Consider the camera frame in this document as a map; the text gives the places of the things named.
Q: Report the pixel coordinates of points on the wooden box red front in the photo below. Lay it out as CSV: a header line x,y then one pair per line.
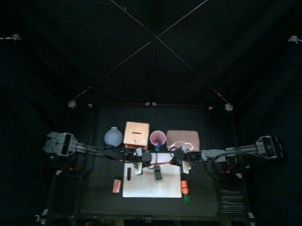
x,y
136,134

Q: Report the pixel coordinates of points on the printed label sticker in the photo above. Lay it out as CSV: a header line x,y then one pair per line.
x,y
231,200

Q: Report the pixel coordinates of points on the black backdrop cloth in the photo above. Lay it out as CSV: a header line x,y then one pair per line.
x,y
77,58

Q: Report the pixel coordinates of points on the pink toy salmon piece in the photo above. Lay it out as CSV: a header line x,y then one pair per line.
x,y
116,186

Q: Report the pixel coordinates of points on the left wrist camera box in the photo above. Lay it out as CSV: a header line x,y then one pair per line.
x,y
145,156

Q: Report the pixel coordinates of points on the blue rounded stick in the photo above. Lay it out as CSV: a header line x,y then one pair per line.
x,y
159,145

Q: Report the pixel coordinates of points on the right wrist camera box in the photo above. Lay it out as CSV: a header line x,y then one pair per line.
x,y
177,155

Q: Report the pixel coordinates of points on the toy sushi roll piece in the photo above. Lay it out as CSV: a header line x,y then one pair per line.
x,y
157,172
157,169
157,175

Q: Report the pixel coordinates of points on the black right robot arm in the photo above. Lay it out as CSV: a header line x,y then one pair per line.
x,y
213,153

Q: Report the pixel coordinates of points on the grey-blue bowl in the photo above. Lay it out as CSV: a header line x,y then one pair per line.
x,y
112,137

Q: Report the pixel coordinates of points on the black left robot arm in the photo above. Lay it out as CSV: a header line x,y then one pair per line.
x,y
93,150

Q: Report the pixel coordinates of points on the thin diagonal brace rod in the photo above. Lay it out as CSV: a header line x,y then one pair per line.
x,y
184,63
117,65

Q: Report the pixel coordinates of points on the white cutting board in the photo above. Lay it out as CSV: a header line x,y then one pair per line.
x,y
148,188

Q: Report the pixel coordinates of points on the orange toy carrot green top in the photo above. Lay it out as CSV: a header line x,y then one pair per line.
x,y
184,186

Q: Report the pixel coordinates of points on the metal frame clamp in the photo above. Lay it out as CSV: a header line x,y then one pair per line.
x,y
148,103
13,37
228,106
251,219
294,39
41,216
70,103

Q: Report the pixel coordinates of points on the red cup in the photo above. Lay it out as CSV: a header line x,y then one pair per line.
x,y
156,136

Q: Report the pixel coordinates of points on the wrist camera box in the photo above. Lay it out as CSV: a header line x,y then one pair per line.
x,y
177,155
145,156

